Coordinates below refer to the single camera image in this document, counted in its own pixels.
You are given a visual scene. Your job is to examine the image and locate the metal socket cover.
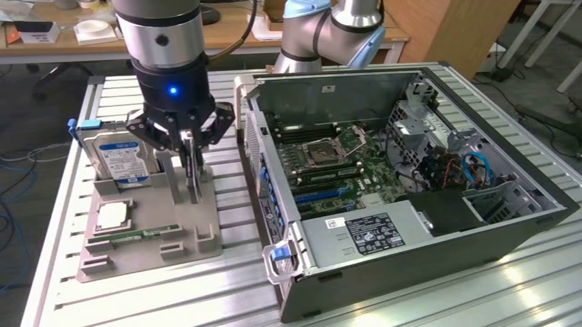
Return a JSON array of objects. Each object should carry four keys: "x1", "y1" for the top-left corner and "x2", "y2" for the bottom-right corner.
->
[{"x1": 336, "y1": 125, "x2": 368, "y2": 151}]

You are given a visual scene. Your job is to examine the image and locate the green RAM stick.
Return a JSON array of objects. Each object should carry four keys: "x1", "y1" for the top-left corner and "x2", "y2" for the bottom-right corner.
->
[
  {"x1": 87, "y1": 223, "x2": 182, "y2": 243},
  {"x1": 298, "y1": 166, "x2": 361, "y2": 183}
]

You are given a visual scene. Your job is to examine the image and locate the grey parts rack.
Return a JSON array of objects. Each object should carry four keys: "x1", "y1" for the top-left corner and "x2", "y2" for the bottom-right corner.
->
[{"x1": 77, "y1": 149, "x2": 225, "y2": 284}]

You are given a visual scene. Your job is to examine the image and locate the black chair base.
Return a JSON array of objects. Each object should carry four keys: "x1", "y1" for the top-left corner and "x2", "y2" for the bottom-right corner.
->
[{"x1": 27, "y1": 63, "x2": 95, "y2": 102}]

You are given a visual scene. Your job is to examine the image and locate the grey power supply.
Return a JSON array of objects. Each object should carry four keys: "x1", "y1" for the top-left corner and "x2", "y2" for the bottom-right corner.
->
[{"x1": 300, "y1": 200, "x2": 433, "y2": 270}]

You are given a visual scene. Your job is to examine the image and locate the thin red wire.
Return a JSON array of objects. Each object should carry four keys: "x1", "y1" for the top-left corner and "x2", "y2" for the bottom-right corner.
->
[{"x1": 444, "y1": 155, "x2": 461, "y2": 185}]

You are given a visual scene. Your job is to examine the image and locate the CPU socket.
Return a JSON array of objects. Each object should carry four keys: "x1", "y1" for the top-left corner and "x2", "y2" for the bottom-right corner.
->
[{"x1": 304, "y1": 139, "x2": 342, "y2": 168}]

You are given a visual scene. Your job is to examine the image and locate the black lamp base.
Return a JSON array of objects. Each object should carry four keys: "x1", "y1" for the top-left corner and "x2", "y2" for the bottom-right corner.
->
[{"x1": 199, "y1": 5, "x2": 222, "y2": 25}]

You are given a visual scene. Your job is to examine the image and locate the blue wire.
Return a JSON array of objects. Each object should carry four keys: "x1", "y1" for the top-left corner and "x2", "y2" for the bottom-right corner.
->
[{"x1": 461, "y1": 151, "x2": 497, "y2": 187}]

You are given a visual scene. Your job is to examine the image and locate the white box with dark lid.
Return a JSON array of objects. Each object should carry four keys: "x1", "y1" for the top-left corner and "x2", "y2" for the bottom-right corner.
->
[{"x1": 14, "y1": 20, "x2": 62, "y2": 44}]

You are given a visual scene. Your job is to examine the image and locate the blue expansion slot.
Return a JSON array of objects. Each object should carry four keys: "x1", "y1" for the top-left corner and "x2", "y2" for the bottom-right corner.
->
[{"x1": 293, "y1": 188, "x2": 344, "y2": 205}]

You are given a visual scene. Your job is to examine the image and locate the cardboard box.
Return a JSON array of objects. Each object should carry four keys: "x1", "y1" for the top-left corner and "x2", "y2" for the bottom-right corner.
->
[{"x1": 264, "y1": 0, "x2": 293, "y2": 23}]

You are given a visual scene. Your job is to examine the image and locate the open black PC case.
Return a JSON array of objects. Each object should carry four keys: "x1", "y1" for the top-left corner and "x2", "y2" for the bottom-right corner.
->
[{"x1": 233, "y1": 66, "x2": 580, "y2": 324}]

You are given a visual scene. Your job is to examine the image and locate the wooden desk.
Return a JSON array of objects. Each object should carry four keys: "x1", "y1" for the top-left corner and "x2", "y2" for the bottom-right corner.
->
[
  {"x1": 0, "y1": 0, "x2": 138, "y2": 65},
  {"x1": 199, "y1": 0, "x2": 410, "y2": 65}
]

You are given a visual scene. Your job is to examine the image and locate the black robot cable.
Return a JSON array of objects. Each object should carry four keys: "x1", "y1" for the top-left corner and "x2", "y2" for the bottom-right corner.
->
[{"x1": 207, "y1": 0, "x2": 258, "y2": 59}]

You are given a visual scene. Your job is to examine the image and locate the brown wooden cabinet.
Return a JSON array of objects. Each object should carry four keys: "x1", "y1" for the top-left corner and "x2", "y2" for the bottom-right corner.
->
[{"x1": 381, "y1": 0, "x2": 524, "y2": 80}]

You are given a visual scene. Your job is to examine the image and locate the white tape dispenser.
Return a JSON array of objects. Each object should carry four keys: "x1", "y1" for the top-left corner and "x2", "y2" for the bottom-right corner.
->
[{"x1": 74, "y1": 19, "x2": 119, "y2": 46}]

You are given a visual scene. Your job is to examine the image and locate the grey metal disk bay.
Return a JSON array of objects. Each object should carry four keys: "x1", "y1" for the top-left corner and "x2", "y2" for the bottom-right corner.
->
[{"x1": 461, "y1": 180, "x2": 545, "y2": 225}]

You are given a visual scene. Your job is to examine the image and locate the white papers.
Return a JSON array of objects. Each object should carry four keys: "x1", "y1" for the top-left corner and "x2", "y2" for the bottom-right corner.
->
[{"x1": 253, "y1": 18, "x2": 285, "y2": 42}]

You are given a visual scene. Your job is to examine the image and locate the silver CPU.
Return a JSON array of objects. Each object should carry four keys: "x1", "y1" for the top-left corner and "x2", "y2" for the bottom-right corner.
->
[{"x1": 97, "y1": 202, "x2": 131, "y2": 229}]

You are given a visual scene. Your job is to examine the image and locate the graphics card with fan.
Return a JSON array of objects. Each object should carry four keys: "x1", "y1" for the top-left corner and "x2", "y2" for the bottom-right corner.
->
[{"x1": 182, "y1": 129, "x2": 206, "y2": 206}]

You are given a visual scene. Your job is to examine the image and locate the black wire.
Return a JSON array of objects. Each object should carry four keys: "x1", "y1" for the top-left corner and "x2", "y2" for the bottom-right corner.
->
[{"x1": 393, "y1": 159, "x2": 432, "y2": 191}]

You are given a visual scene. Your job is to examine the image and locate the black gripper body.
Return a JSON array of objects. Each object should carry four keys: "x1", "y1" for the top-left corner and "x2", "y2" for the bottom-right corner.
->
[{"x1": 131, "y1": 56, "x2": 218, "y2": 130}]

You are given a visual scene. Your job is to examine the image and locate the blue floor cable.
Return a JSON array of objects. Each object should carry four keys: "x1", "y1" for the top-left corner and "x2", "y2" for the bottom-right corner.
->
[{"x1": 0, "y1": 163, "x2": 38, "y2": 292}]

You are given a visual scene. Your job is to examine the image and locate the black plastic shroud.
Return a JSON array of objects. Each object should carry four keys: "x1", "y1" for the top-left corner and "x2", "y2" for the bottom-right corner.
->
[{"x1": 408, "y1": 189, "x2": 488, "y2": 238}]

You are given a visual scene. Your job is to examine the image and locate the hard disk with blue caddy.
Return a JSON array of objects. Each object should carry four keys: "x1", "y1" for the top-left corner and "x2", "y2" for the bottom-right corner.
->
[{"x1": 67, "y1": 117, "x2": 159, "y2": 189}]

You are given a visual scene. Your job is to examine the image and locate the white table frame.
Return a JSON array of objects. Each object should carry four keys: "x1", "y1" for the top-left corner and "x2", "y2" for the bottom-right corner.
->
[{"x1": 498, "y1": 0, "x2": 582, "y2": 93}]

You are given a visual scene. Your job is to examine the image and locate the green motherboard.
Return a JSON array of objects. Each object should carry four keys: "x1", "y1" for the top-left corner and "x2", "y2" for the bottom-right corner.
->
[{"x1": 273, "y1": 122, "x2": 410, "y2": 219}]

